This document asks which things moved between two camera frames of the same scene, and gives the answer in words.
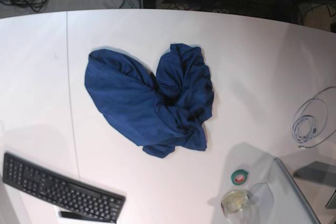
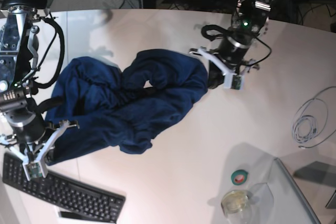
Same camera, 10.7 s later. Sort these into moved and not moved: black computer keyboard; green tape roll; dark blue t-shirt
Moved: dark blue t-shirt
Not moved: green tape roll; black computer keyboard
